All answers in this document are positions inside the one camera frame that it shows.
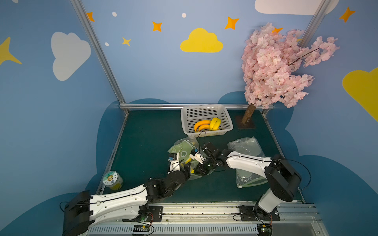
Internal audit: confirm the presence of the aluminium left frame rail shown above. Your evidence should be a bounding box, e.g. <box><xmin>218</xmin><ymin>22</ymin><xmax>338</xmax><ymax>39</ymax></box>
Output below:
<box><xmin>86</xmin><ymin>108</ymin><xmax>129</xmax><ymax>194</ymax></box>

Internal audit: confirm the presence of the right circuit board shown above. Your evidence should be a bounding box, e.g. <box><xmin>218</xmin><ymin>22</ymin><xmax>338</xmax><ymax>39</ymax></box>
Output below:
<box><xmin>257</xmin><ymin>224</ymin><xmax>273</xmax><ymax>236</ymax></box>

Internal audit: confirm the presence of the yellow banana bunch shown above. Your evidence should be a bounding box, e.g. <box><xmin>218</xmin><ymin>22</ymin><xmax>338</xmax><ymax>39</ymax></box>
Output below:
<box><xmin>184</xmin><ymin>158</ymin><xmax>196</xmax><ymax>174</ymax></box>
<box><xmin>209</xmin><ymin>118</ymin><xmax>221</xmax><ymax>131</ymax></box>

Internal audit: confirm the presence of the artificial pink blossom tree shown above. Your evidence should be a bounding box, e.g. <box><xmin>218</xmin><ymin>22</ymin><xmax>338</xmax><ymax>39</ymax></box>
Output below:
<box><xmin>241</xmin><ymin>23</ymin><xmax>339</xmax><ymax>110</ymax></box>

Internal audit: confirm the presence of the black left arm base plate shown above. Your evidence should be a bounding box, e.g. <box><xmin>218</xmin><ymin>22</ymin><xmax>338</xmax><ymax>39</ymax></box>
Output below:
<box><xmin>141</xmin><ymin>205</ymin><xmax>163</xmax><ymax>223</ymax></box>

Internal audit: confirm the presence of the aluminium frame rail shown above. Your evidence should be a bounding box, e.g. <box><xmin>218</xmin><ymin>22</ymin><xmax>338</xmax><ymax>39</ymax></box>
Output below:
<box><xmin>119</xmin><ymin>103</ymin><xmax>274</xmax><ymax>111</ymax></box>
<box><xmin>86</xmin><ymin>108</ymin><xmax>129</xmax><ymax>194</ymax></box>

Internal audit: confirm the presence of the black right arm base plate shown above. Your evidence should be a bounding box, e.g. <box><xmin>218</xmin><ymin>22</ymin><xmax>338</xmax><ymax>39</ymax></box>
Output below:
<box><xmin>238</xmin><ymin>205</ymin><xmax>281</xmax><ymax>222</ymax></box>

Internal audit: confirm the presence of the circuit board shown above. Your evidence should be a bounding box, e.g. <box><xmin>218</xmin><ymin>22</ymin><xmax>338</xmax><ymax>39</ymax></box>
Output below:
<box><xmin>132</xmin><ymin>224</ymin><xmax>152</xmax><ymax>236</ymax></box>
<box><xmin>257</xmin><ymin>224</ymin><xmax>273</xmax><ymax>236</ymax></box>

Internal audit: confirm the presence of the aluminium back frame rail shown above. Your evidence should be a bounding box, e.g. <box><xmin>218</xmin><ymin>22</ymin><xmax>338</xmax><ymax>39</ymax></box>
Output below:
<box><xmin>119</xmin><ymin>103</ymin><xmax>274</xmax><ymax>111</ymax></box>

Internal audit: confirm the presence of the green printed zip-top bag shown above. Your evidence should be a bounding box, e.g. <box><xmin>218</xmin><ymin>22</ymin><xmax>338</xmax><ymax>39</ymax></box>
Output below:
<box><xmin>168</xmin><ymin>137</ymin><xmax>207</xmax><ymax>181</ymax></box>

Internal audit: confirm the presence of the aluminium front rail bed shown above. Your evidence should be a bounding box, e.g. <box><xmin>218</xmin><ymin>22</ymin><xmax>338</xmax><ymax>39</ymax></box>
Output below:
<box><xmin>83</xmin><ymin>202</ymin><xmax>329</xmax><ymax>236</ymax></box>

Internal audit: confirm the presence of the clear zip-top bag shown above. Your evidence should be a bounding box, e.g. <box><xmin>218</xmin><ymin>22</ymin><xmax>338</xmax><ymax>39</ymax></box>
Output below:
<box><xmin>227</xmin><ymin>137</ymin><xmax>267</xmax><ymax>188</ymax></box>

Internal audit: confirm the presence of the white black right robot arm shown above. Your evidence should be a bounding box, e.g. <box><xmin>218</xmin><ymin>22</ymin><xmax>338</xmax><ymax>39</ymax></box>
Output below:
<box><xmin>190</xmin><ymin>142</ymin><xmax>302</xmax><ymax>218</ymax></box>

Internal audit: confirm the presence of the left circuit board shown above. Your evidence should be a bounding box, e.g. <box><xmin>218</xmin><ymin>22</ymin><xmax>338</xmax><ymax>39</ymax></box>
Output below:
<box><xmin>132</xmin><ymin>224</ymin><xmax>152</xmax><ymax>236</ymax></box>

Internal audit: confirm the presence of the orange banana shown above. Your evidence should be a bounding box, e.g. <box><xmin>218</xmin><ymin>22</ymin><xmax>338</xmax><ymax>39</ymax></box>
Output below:
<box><xmin>194</xmin><ymin>120</ymin><xmax>211</xmax><ymax>132</ymax></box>
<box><xmin>198</xmin><ymin>124</ymin><xmax>210</xmax><ymax>132</ymax></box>

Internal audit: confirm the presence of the white perforated plastic basket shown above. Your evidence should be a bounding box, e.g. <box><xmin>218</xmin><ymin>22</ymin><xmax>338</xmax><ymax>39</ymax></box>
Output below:
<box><xmin>181</xmin><ymin>105</ymin><xmax>233</xmax><ymax>138</ymax></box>

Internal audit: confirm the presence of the dark square tree base plate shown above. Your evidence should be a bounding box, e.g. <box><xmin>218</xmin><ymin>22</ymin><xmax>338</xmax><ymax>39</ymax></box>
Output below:
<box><xmin>235</xmin><ymin>115</ymin><xmax>256</xmax><ymax>129</ymax></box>

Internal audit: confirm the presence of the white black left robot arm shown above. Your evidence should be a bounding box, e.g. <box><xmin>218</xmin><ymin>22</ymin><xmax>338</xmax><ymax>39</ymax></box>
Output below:
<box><xmin>62</xmin><ymin>169</ymin><xmax>191</xmax><ymax>236</ymax></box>

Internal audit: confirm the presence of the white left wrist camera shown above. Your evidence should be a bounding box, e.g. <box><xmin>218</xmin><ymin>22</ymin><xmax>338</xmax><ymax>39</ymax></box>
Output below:
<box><xmin>168</xmin><ymin>153</ymin><xmax>181</xmax><ymax>174</ymax></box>

